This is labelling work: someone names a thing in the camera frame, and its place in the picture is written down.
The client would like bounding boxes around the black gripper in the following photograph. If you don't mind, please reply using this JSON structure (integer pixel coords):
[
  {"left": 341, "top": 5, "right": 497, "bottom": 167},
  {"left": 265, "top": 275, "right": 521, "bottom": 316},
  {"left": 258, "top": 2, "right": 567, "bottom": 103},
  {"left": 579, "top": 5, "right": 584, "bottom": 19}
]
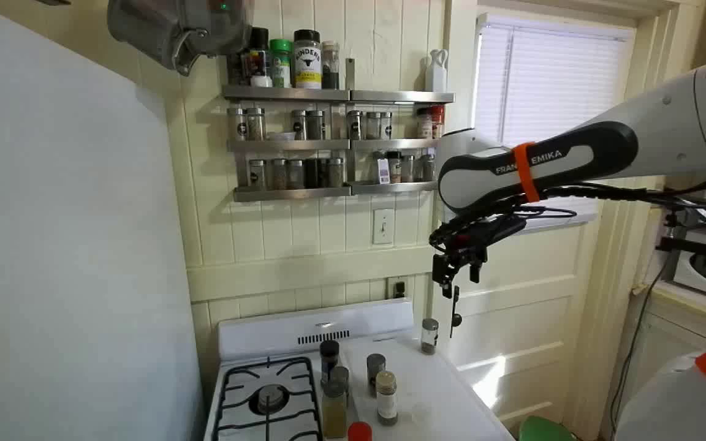
[{"left": 428, "top": 204, "right": 533, "bottom": 338}]

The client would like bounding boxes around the glass spice jar steel lid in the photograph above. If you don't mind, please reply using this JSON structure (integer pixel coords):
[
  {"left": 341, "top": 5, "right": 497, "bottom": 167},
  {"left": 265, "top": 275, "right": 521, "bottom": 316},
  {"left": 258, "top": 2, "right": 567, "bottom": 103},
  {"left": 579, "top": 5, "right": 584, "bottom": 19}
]
[{"left": 419, "top": 316, "right": 441, "bottom": 358}]

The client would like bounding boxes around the white stove cover board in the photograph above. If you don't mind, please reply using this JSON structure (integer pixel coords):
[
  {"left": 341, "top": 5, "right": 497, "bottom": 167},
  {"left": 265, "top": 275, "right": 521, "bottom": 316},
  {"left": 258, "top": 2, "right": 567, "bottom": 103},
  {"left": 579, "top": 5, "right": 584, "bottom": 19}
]
[{"left": 338, "top": 336, "right": 514, "bottom": 441}]

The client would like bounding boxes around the glass jar brown spice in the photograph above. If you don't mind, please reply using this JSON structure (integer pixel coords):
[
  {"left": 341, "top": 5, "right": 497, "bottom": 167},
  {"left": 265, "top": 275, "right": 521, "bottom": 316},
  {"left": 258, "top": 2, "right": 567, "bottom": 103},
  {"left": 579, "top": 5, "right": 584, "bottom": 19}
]
[{"left": 365, "top": 349, "right": 387, "bottom": 400}]

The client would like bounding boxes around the white label spice jar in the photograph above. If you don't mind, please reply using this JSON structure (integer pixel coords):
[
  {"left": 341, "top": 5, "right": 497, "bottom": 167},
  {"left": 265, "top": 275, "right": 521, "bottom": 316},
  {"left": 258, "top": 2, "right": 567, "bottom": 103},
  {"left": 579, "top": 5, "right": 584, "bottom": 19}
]
[{"left": 372, "top": 368, "right": 401, "bottom": 428}]

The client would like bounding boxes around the dark lid glass jar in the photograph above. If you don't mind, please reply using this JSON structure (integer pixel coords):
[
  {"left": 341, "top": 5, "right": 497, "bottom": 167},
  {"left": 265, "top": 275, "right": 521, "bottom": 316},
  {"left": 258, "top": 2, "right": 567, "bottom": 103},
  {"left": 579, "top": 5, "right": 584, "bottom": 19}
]
[{"left": 318, "top": 338, "right": 344, "bottom": 380}]

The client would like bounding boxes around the labelled glass spice jar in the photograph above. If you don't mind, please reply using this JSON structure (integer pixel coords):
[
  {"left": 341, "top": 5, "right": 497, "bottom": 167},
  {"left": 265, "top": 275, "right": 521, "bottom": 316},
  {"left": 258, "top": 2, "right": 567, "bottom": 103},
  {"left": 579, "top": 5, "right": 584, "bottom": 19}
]
[{"left": 392, "top": 151, "right": 415, "bottom": 183}]

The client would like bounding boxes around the white kitchen stove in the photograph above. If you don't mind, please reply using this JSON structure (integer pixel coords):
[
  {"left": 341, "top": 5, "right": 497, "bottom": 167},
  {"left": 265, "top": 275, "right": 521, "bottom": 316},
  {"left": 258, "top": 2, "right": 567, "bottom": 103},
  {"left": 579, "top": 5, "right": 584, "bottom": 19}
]
[{"left": 200, "top": 297, "right": 519, "bottom": 441}]

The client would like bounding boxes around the red lid spice jar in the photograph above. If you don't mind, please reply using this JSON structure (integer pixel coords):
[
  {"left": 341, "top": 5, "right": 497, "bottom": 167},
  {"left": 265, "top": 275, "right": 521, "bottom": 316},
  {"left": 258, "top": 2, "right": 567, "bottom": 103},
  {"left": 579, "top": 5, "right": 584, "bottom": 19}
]
[{"left": 346, "top": 419, "right": 376, "bottom": 441}]

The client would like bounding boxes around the yellow spice glass jar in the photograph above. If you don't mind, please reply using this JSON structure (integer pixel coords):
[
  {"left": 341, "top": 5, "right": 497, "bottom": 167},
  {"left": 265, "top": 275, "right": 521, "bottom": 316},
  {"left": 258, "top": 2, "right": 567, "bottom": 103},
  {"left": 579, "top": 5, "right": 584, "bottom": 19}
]
[{"left": 322, "top": 382, "right": 350, "bottom": 441}]

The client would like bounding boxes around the pale glass jar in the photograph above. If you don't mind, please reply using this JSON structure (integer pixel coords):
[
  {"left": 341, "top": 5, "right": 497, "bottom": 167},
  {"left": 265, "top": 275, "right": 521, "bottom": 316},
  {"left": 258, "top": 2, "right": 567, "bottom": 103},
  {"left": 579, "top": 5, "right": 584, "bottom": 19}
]
[{"left": 412, "top": 108, "right": 437, "bottom": 141}]

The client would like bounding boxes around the red lid labelled jar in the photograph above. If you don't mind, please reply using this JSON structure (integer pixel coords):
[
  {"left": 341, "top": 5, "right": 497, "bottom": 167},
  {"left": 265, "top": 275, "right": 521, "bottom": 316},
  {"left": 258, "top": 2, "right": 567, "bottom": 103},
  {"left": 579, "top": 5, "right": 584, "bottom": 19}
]
[{"left": 432, "top": 103, "right": 448, "bottom": 141}]

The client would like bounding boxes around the white panelled door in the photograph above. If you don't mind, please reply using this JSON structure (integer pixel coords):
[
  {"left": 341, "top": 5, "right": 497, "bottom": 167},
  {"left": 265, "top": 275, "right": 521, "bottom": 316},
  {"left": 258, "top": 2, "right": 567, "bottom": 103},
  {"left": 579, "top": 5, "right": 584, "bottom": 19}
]
[{"left": 448, "top": 2, "right": 682, "bottom": 435}]

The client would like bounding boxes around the white barcode spice box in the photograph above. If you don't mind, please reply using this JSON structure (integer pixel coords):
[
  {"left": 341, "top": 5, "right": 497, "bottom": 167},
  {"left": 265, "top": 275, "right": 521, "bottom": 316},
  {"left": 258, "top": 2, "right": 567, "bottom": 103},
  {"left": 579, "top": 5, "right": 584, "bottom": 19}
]
[{"left": 376, "top": 155, "right": 395, "bottom": 185}]

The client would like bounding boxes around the green round object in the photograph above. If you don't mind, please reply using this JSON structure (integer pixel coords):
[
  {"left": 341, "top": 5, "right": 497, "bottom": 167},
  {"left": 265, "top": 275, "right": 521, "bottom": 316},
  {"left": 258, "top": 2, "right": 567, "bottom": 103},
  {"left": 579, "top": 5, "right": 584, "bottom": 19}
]
[{"left": 518, "top": 413, "right": 580, "bottom": 441}]

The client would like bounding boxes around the white shaker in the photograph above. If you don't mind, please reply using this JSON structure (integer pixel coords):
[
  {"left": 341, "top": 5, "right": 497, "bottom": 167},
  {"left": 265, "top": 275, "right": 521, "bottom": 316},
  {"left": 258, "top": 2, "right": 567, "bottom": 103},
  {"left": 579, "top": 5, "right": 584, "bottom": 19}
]
[{"left": 427, "top": 46, "right": 450, "bottom": 93}]

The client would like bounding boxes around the white window blind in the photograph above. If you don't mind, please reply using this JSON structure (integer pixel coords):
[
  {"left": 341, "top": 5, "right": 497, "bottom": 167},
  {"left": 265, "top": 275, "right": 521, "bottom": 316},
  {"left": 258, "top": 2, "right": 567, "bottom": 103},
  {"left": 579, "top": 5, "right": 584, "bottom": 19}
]
[{"left": 472, "top": 13, "right": 637, "bottom": 151}]

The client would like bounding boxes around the small dark bottle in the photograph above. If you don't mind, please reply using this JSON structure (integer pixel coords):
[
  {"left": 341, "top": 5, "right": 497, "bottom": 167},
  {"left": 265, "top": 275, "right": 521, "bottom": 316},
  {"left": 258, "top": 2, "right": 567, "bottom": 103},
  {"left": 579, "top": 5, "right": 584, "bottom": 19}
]
[{"left": 322, "top": 44, "right": 344, "bottom": 90}]

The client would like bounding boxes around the white label black lid container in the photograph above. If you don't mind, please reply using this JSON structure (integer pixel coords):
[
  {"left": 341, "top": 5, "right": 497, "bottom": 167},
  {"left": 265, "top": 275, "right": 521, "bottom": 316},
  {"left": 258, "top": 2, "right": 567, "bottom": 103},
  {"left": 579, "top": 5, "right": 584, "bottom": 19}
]
[{"left": 291, "top": 27, "right": 323, "bottom": 90}]

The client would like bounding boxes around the green lid bottle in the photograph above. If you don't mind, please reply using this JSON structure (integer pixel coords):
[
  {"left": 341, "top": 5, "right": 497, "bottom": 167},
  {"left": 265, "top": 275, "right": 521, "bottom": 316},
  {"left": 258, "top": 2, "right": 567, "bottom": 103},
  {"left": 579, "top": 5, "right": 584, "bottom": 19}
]
[{"left": 267, "top": 37, "right": 295, "bottom": 90}]

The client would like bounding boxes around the dark glass bottle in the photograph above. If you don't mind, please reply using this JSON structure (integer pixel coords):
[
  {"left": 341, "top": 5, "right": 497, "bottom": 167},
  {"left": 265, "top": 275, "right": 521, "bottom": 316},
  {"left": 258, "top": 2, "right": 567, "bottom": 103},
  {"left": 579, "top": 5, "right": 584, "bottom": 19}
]
[{"left": 246, "top": 24, "right": 274, "bottom": 90}]

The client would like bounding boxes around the white refrigerator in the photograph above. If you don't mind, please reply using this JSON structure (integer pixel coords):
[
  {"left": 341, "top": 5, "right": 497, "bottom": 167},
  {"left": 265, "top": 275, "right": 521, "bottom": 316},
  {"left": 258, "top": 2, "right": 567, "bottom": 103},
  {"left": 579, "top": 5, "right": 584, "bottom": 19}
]
[{"left": 0, "top": 0, "right": 204, "bottom": 441}]

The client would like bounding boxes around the large hanging steel pan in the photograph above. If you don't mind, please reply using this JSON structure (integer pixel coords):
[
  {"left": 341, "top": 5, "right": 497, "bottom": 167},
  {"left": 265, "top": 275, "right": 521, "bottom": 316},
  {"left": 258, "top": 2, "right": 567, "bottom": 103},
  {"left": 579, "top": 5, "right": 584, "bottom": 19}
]
[{"left": 106, "top": 0, "right": 253, "bottom": 77}]

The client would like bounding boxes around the wall outlet with plug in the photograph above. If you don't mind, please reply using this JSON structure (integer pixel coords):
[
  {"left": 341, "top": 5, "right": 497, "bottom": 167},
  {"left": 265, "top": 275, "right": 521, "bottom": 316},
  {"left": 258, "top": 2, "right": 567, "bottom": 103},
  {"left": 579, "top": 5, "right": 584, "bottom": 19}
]
[{"left": 385, "top": 276, "right": 412, "bottom": 300}]

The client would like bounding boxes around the white wall light switch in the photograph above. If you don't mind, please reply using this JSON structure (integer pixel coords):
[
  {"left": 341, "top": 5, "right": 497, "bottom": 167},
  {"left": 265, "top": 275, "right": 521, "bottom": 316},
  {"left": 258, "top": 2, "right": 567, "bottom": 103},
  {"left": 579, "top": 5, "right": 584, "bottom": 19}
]
[{"left": 369, "top": 205, "right": 398, "bottom": 248}]

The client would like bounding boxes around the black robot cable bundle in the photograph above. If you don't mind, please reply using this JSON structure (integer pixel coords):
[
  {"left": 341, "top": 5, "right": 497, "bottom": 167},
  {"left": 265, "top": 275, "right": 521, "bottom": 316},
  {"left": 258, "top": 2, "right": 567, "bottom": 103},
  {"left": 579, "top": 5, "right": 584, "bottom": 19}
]
[{"left": 482, "top": 161, "right": 706, "bottom": 240}]

